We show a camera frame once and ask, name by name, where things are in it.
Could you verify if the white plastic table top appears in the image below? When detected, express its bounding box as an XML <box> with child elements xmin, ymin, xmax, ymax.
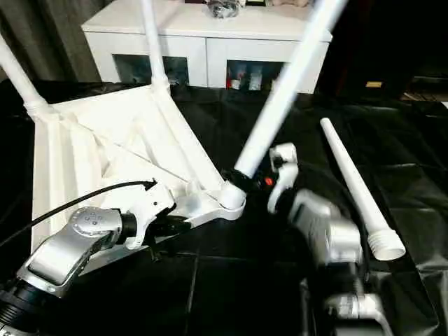
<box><xmin>30</xmin><ymin>85</ymin><xmax>246</xmax><ymax>279</ymax></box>

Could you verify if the grey curtain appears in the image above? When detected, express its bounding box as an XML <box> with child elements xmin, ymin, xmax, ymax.
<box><xmin>0</xmin><ymin>0</ymin><xmax>102</xmax><ymax>85</ymax></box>

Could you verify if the white plastic table leg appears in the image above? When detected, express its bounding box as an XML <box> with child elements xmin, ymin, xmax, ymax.
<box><xmin>139</xmin><ymin>0</ymin><xmax>173</xmax><ymax>94</ymax></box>
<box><xmin>0</xmin><ymin>34</ymin><xmax>57</xmax><ymax>122</ymax></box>
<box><xmin>319</xmin><ymin>118</ymin><xmax>407</xmax><ymax>263</ymax></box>
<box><xmin>220</xmin><ymin>0</ymin><xmax>350</xmax><ymax>211</ymax></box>

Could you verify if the black plastic cover mat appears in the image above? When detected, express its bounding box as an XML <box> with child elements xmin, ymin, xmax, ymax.
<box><xmin>0</xmin><ymin>78</ymin><xmax>448</xmax><ymax>336</ymax></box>

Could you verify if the white sideboard with glass doors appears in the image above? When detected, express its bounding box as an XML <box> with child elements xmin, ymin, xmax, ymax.
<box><xmin>80</xmin><ymin>0</ymin><xmax>333</xmax><ymax>95</ymax></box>

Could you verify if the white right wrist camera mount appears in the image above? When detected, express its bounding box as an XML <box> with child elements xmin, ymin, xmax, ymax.
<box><xmin>267</xmin><ymin>142</ymin><xmax>300</xmax><ymax>214</ymax></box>

